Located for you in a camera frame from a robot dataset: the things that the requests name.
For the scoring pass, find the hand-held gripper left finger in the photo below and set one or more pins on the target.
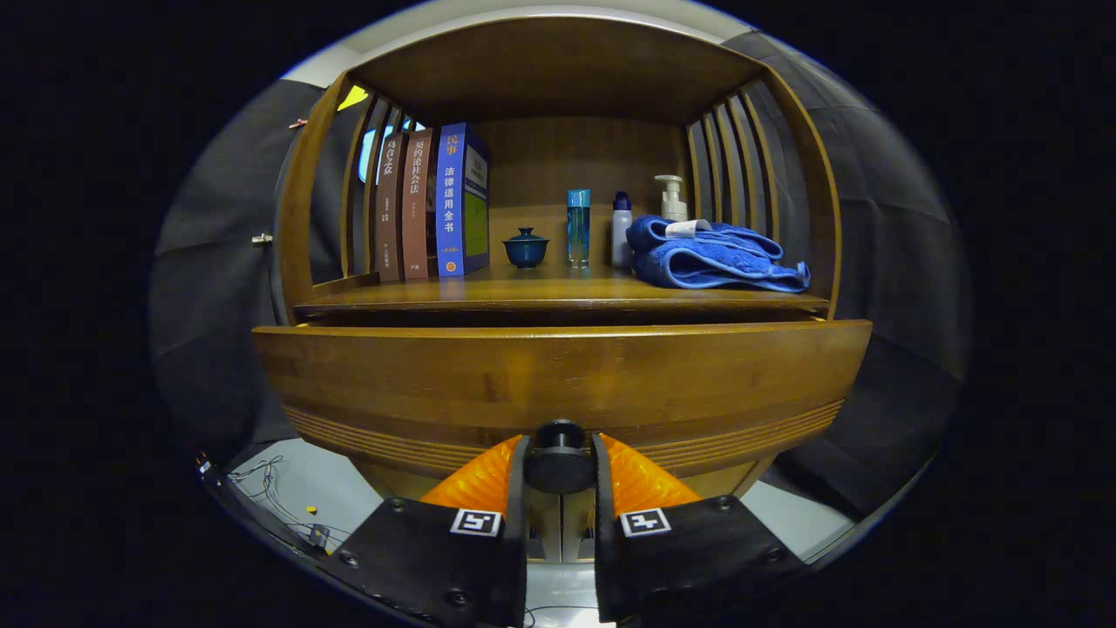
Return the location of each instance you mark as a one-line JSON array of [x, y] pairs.
[[518, 515]]

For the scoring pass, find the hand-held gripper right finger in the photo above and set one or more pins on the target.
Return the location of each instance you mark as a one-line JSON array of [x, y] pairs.
[[603, 541]]

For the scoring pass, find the black drawer knob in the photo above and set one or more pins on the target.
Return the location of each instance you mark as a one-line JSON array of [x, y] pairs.
[[560, 467]]

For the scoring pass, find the wooden drawer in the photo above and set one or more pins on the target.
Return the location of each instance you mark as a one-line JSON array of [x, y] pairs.
[[558, 384]]

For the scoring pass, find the wooden countertop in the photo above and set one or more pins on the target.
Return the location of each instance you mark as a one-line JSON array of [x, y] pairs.
[[558, 283]]

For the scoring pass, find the wooden cabinet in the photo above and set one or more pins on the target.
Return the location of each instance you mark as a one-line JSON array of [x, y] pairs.
[[558, 70]]

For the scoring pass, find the blue lidded teacup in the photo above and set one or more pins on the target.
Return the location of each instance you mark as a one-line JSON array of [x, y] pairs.
[[526, 250]]

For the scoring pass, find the clear blue bottle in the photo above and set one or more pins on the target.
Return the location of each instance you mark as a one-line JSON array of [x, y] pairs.
[[578, 231]]

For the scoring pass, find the blue towel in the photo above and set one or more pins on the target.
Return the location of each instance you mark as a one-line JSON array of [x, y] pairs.
[[697, 262]]

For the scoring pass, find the white bottle blue cap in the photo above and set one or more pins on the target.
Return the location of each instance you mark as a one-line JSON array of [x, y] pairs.
[[620, 235]]

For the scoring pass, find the blue book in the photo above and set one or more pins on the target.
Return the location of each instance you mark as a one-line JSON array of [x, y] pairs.
[[451, 201]]

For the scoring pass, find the reddish brown book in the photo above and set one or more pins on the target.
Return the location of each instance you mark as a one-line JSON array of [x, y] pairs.
[[416, 209]]

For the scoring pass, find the dark brown book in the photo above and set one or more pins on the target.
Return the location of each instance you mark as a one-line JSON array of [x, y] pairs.
[[390, 209]]

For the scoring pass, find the white pump bottle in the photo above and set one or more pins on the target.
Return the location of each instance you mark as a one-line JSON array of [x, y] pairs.
[[673, 205]]

